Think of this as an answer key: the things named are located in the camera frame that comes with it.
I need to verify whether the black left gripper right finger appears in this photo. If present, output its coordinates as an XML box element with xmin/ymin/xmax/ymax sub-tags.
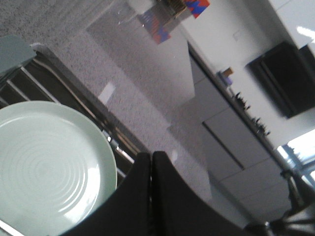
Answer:
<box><xmin>152</xmin><ymin>151</ymin><xmax>248</xmax><ymax>236</ymax></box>

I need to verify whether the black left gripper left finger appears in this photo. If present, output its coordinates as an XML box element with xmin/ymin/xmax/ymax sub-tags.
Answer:
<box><xmin>63</xmin><ymin>152</ymin><xmax>151</xmax><ymax>236</ymax></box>

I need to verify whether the light green round plate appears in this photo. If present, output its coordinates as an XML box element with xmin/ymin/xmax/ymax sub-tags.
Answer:
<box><xmin>0</xmin><ymin>101</ymin><xmax>117</xmax><ymax>236</ymax></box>

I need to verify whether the grey sink dish rack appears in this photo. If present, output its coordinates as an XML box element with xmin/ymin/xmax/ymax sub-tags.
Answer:
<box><xmin>0</xmin><ymin>35</ymin><xmax>133</xmax><ymax>180</ymax></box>

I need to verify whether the stainless steel sink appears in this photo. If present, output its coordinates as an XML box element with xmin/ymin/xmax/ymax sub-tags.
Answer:
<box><xmin>0</xmin><ymin>44</ymin><xmax>147</xmax><ymax>182</ymax></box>

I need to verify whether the red blue patterned box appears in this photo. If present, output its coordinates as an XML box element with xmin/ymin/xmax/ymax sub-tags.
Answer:
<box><xmin>157</xmin><ymin>0</ymin><xmax>211</xmax><ymax>19</ymax></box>

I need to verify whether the black wall monitor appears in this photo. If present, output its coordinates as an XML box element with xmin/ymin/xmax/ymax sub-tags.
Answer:
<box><xmin>246</xmin><ymin>41</ymin><xmax>315</xmax><ymax>118</ymax></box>

